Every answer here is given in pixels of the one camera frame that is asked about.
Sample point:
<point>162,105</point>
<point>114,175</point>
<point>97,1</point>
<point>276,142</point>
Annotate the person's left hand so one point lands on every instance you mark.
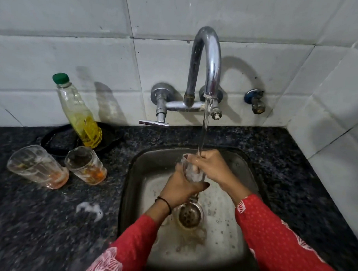
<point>177,190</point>

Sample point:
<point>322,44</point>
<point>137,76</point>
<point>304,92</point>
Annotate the person's right hand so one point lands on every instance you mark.
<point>213,167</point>

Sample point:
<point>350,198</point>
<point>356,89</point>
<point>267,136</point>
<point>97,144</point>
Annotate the person's right fingers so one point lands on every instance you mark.
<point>199,161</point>

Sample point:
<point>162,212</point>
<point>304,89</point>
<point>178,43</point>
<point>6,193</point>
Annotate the person's left thumb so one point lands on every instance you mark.
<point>198,188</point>

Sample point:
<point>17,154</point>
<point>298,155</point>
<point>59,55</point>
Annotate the clear drinking glass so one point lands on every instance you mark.
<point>192,172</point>

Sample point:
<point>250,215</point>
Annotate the person's left forearm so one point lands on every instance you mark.
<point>140,235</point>

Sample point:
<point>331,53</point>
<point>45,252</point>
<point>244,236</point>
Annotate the person's right forearm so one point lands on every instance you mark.
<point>276,236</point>

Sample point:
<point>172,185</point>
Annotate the round sink drain strainer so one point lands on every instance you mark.
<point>189,215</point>

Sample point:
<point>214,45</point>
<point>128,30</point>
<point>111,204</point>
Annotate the steel kitchen sink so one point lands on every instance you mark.
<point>190,216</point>

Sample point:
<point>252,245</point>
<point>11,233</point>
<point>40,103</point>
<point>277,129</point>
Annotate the black wrist thread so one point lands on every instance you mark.
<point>165,203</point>

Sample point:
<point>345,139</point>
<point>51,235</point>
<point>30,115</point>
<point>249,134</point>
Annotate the chrome sink faucet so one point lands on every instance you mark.
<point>198,82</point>

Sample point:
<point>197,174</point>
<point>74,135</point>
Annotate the white soap foam blob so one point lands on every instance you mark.
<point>90,209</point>

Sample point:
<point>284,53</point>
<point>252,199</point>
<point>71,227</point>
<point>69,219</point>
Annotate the small dirty drinking glass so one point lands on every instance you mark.
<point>85,165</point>

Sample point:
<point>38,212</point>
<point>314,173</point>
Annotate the green-capped yellow liquid bottle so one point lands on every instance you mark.
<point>80,115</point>

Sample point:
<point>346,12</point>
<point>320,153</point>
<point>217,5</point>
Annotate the black round pan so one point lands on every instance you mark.
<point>60,140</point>

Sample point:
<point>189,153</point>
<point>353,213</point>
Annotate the large dirty drinking glass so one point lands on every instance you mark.
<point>37,166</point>

